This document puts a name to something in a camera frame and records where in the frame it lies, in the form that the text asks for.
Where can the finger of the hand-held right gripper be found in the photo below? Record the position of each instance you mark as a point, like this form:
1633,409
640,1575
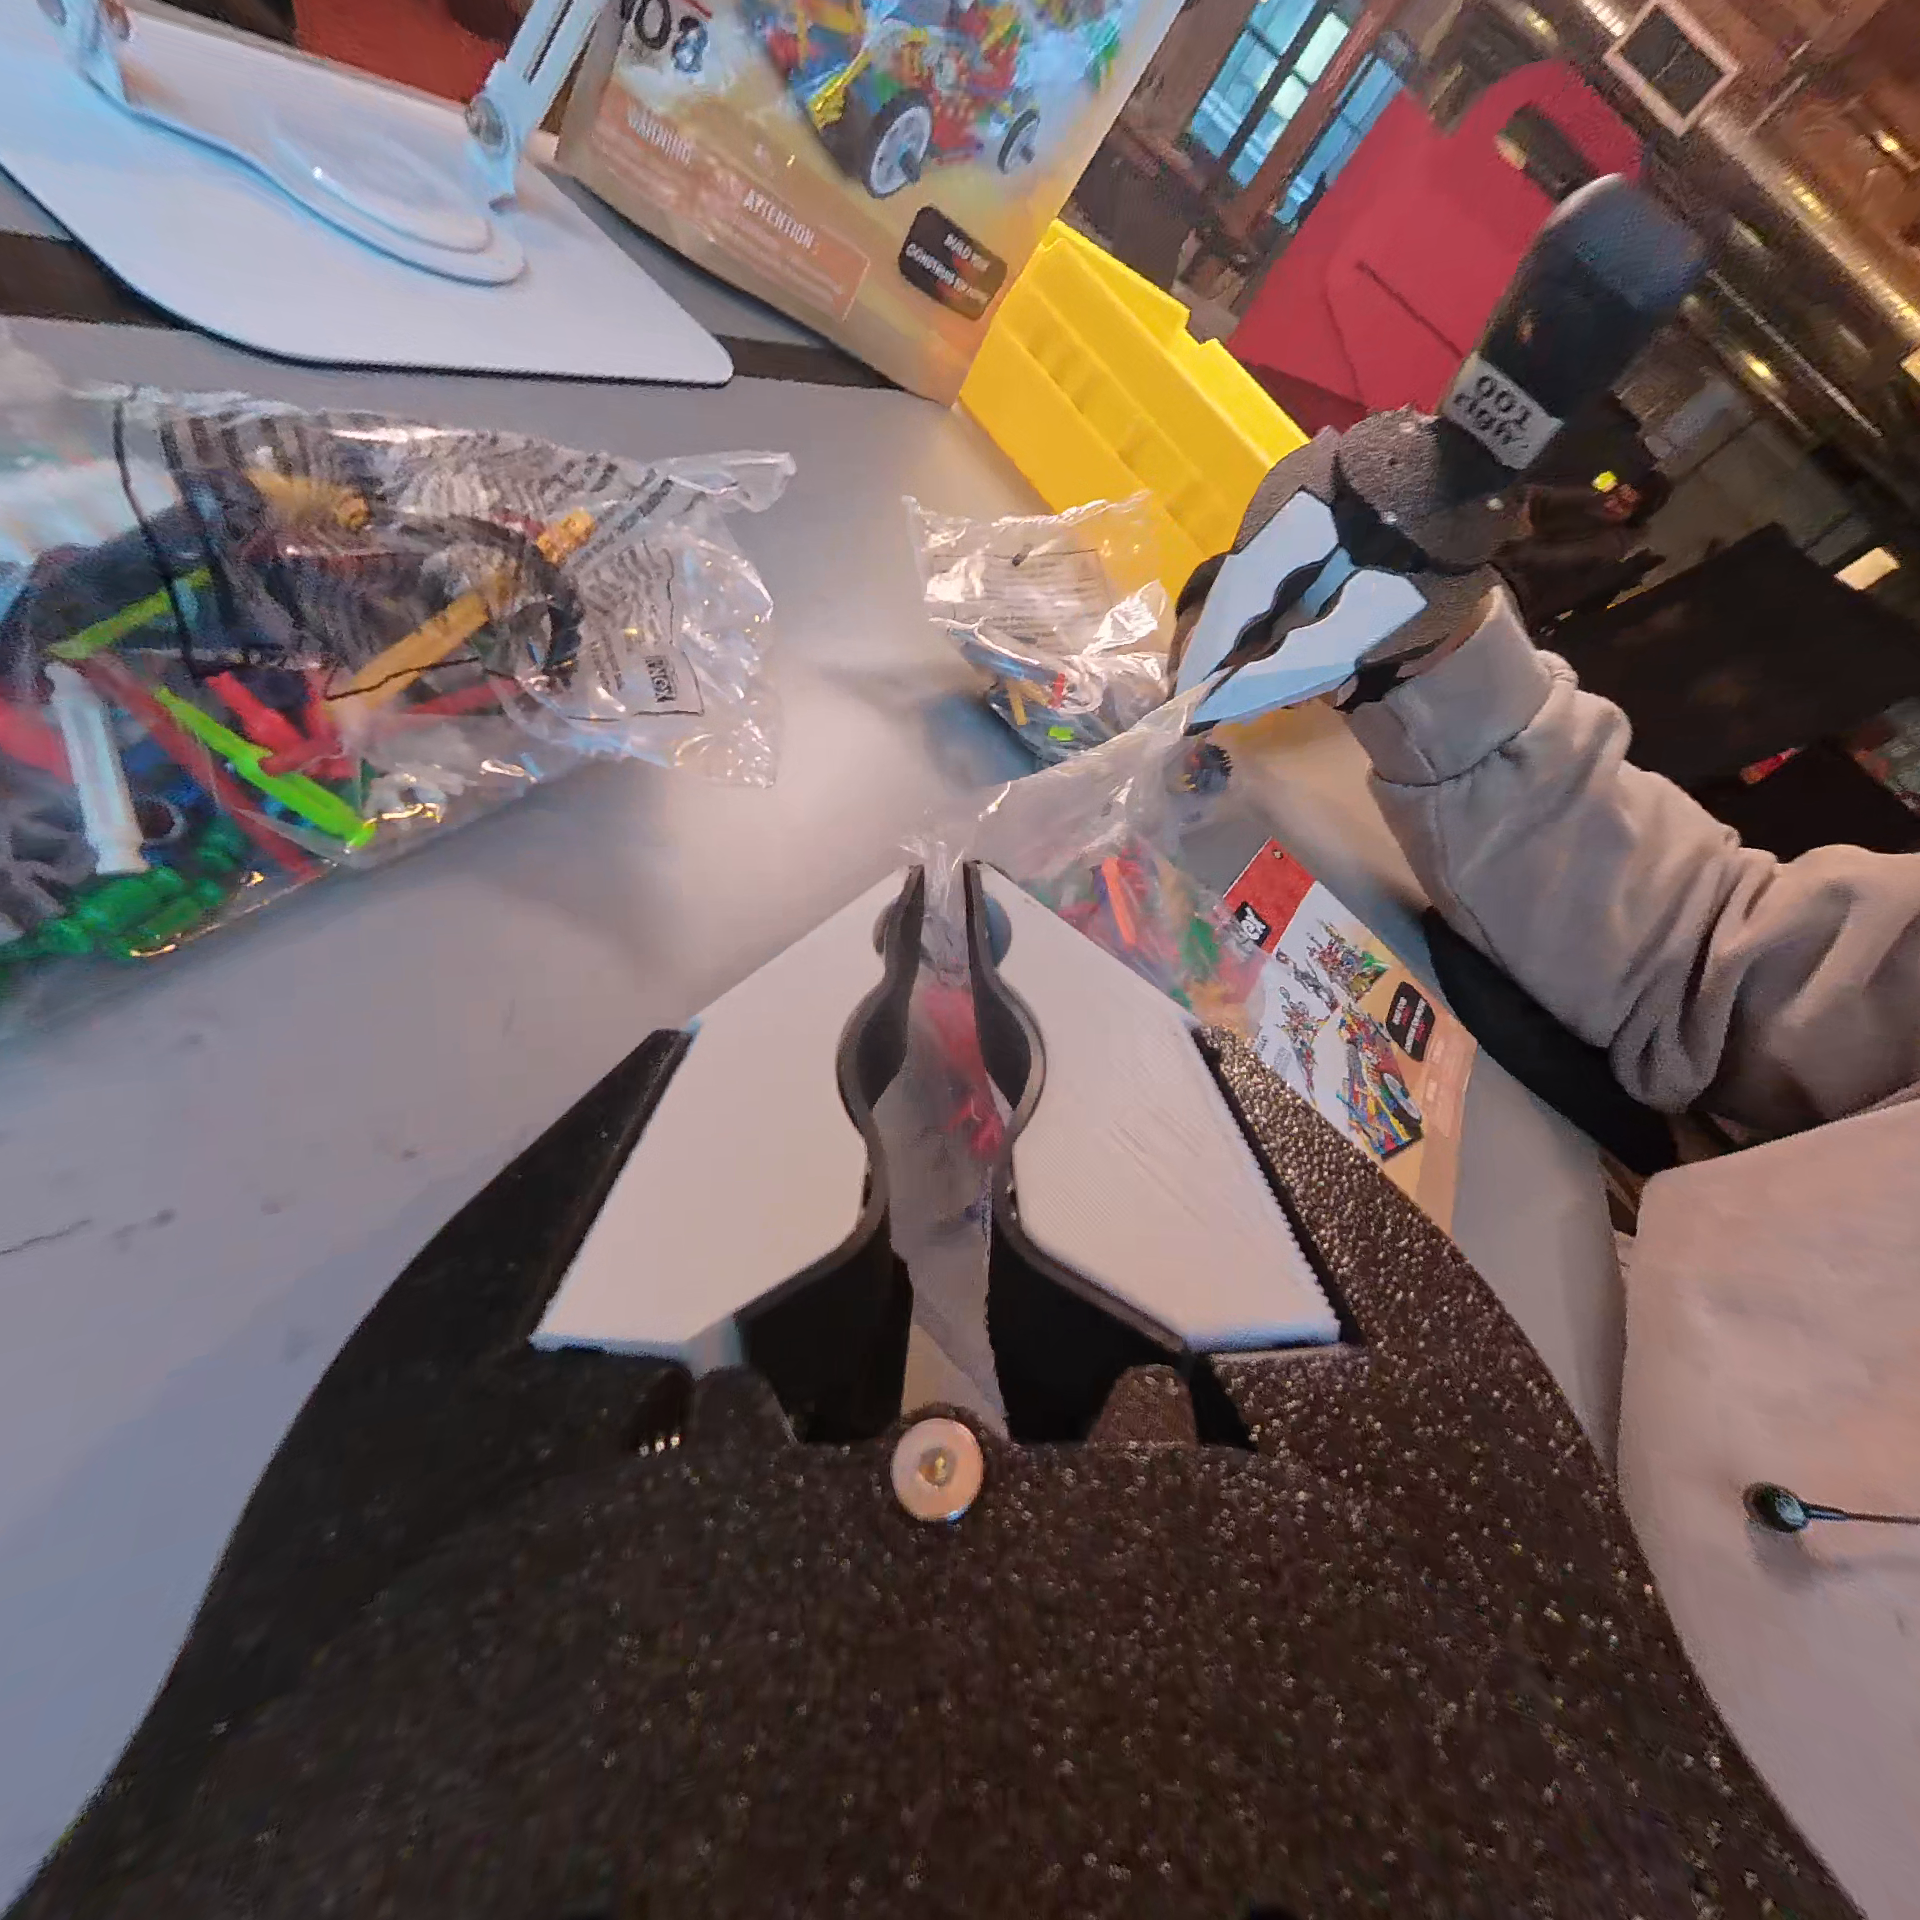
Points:
1259,585
1320,644

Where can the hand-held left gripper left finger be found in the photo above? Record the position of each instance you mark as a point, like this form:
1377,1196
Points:
721,1185

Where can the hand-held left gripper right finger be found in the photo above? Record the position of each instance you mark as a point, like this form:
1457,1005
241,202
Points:
1154,1185

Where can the colourful instruction booklet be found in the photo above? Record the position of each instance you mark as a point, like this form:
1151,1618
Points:
1350,1019

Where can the clear bag of red pieces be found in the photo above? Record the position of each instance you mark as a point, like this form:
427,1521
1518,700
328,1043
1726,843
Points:
1080,840

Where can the toy building set pouch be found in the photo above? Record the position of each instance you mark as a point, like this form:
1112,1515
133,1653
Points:
839,180

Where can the grey desk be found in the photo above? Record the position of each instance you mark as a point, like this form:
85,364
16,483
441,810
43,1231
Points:
450,1050

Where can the small clear bag of pieces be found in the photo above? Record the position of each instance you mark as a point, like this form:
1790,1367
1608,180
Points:
1037,615

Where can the red felt bag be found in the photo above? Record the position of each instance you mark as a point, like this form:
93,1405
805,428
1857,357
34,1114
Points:
1382,269

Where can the yellow plastic bin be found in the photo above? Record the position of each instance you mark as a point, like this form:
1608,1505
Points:
1109,376

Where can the black chair armrest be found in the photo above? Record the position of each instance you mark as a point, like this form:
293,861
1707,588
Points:
1529,1035

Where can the person's torso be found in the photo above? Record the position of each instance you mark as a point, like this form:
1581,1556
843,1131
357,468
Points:
1770,1349

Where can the large clear bag of pieces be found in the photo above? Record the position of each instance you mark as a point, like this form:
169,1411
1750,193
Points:
376,644

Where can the black lavalier microphone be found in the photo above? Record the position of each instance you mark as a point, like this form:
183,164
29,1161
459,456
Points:
1778,1507

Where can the wooden document stand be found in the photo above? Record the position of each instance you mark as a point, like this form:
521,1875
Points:
376,224

